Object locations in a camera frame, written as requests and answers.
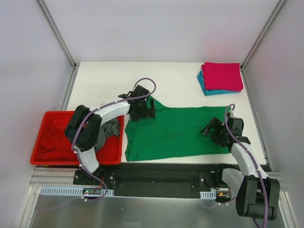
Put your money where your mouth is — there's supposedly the green t shirt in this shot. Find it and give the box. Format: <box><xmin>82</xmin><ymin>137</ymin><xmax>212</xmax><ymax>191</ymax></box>
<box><xmin>125</xmin><ymin>101</ymin><xmax>228</xmax><ymax>162</ymax></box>

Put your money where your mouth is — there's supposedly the aluminium frame post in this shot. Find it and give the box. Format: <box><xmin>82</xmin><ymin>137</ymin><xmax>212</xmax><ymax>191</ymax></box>
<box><xmin>35</xmin><ymin>0</ymin><xmax>80</xmax><ymax>70</ymax></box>
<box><xmin>240</xmin><ymin>0</ymin><xmax>287</xmax><ymax>71</ymax></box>

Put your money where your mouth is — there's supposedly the red t shirt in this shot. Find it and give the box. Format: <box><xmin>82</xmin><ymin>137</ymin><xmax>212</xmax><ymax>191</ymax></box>
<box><xmin>35</xmin><ymin>121</ymin><xmax>76</xmax><ymax>162</ymax></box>

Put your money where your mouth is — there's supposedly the folded teal t shirt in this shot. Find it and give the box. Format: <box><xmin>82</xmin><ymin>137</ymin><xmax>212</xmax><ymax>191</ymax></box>
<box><xmin>197</xmin><ymin>70</ymin><xmax>238</xmax><ymax>96</ymax></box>

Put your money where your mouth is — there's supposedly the right slotted cable duct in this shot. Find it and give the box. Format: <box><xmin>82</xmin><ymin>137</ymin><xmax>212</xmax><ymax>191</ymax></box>
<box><xmin>199</xmin><ymin>191</ymin><xmax>217</xmax><ymax>200</ymax></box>

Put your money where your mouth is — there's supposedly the slotted cable duct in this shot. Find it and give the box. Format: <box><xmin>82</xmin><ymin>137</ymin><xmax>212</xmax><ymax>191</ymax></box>
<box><xmin>40</xmin><ymin>186</ymin><xmax>114</xmax><ymax>197</ymax></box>
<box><xmin>199</xmin><ymin>191</ymin><xmax>217</xmax><ymax>200</ymax></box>

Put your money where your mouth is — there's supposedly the red plastic bin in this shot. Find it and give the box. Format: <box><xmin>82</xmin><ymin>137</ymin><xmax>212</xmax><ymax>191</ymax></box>
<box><xmin>30</xmin><ymin>111</ymin><xmax>124</xmax><ymax>166</ymax></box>

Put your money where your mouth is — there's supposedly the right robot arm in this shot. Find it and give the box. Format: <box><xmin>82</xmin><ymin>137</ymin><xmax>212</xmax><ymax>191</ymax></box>
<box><xmin>201</xmin><ymin>116</ymin><xmax>280</xmax><ymax>220</ymax></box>

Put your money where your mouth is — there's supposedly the grey t shirt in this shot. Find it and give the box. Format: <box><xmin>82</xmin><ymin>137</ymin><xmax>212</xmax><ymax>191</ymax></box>
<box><xmin>94</xmin><ymin>118</ymin><xmax>120</xmax><ymax>153</ymax></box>

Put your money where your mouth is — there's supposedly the left aluminium frame post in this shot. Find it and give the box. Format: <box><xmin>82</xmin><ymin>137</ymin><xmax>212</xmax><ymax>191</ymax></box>
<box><xmin>35</xmin><ymin>0</ymin><xmax>80</xmax><ymax>70</ymax></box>

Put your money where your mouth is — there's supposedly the left slotted cable duct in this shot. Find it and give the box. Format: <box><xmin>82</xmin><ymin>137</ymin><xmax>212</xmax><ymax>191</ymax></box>
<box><xmin>40</xmin><ymin>186</ymin><xmax>114</xmax><ymax>197</ymax></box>

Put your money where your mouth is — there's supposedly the right aluminium frame post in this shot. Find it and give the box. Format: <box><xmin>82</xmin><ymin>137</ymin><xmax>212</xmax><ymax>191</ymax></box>
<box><xmin>240</xmin><ymin>0</ymin><xmax>287</xmax><ymax>71</ymax></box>

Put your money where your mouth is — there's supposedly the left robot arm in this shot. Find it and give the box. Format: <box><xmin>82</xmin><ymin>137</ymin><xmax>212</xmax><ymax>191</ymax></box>
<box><xmin>65</xmin><ymin>85</ymin><xmax>156</xmax><ymax>185</ymax></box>

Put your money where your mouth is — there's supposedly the folded magenta t shirt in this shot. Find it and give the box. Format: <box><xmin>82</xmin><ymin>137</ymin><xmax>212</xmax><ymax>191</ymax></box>
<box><xmin>202</xmin><ymin>62</ymin><xmax>244</xmax><ymax>92</ymax></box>

